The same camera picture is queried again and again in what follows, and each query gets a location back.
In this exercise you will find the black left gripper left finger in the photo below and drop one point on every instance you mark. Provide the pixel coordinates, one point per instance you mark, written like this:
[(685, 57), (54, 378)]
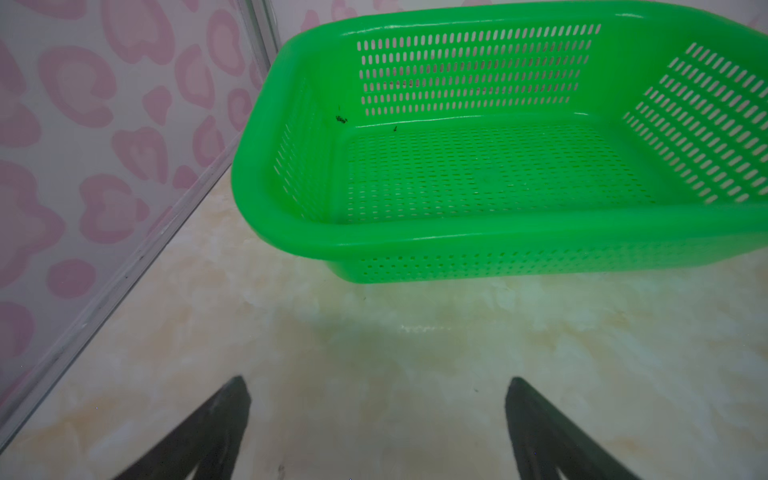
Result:
[(205, 445)]

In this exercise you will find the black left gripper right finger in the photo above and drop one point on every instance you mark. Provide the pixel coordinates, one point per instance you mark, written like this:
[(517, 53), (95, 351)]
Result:
[(548, 445)]

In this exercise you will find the green plastic basket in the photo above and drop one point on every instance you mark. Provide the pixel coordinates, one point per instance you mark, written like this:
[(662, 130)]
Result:
[(531, 138)]

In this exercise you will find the aluminium frame post left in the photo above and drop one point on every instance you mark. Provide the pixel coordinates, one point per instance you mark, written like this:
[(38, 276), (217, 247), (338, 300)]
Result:
[(262, 30)]

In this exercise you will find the aluminium diagonal frame bar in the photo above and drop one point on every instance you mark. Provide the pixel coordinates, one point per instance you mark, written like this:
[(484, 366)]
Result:
[(39, 380)]

